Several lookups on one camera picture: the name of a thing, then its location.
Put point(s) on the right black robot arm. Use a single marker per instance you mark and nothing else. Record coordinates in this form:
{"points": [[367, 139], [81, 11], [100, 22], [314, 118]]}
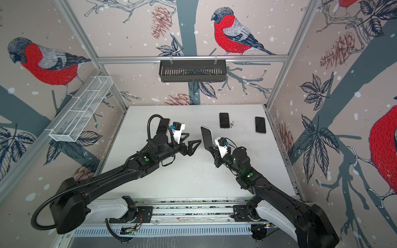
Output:
{"points": [[307, 225]]}

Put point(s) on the white wire mesh basket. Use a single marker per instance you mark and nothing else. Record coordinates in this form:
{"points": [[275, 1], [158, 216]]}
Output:
{"points": [[72, 124]]}

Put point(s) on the black phone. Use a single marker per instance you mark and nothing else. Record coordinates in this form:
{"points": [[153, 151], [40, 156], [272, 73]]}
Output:
{"points": [[224, 120], [163, 126], [260, 125]]}

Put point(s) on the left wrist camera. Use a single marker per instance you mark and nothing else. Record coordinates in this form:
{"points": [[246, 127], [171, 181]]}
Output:
{"points": [[177, 130]]}

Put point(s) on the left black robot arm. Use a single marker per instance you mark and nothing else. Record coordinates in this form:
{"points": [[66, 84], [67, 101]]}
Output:
{"points": [[138, 166]]}

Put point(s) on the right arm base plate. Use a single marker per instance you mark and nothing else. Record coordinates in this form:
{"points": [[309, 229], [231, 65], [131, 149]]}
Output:
{"points": [[244, 213]]}

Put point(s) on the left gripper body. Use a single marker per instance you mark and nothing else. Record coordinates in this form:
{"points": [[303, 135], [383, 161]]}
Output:
{"points": [[174, 149]]}

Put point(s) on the black hanging basket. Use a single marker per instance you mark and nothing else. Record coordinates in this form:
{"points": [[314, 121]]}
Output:
{"points": [[192, 71]]}

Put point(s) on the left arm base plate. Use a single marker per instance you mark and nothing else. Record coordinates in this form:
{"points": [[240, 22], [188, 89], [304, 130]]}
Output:
{"points": [[140, 214]]}

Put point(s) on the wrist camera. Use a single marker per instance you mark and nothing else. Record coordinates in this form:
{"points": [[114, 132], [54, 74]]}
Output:
{"points": [[222, 144], [177, 130]]}

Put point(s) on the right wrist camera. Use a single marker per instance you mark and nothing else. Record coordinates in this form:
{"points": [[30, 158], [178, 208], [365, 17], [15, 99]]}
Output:
{"points": [[222, 144]]}

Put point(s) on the aluminium mounting rail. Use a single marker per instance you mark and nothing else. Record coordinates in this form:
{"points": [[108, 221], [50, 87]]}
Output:
{"points": [[192, 214]]}

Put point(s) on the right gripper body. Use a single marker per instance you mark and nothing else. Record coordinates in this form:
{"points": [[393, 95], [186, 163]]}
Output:
{"points": [[227, 161]]}

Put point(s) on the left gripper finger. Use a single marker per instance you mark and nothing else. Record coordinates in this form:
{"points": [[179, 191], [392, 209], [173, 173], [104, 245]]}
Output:
{"points": [[192, 147], [183, 137]]}

